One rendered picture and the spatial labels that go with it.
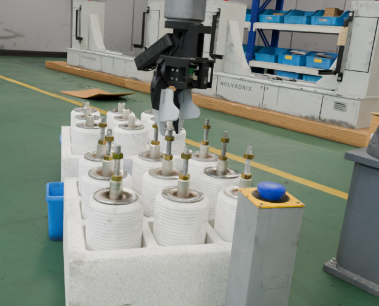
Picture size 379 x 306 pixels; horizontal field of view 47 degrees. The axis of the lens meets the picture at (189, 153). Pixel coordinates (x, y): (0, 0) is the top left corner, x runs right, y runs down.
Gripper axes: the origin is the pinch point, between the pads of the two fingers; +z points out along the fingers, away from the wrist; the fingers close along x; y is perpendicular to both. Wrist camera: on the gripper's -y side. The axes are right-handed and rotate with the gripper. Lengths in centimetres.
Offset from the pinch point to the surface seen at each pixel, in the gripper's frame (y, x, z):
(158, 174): 0.7, -2.5, 9.1
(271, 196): 30.3, -9.3, 2.6
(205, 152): -2.8, 15.6, 7.9
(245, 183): 17.3, 3.4, 7.2
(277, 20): -281, 477, -49
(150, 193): 1.3, -4.7, 12.6
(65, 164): -39.4, 1.6, 18.4
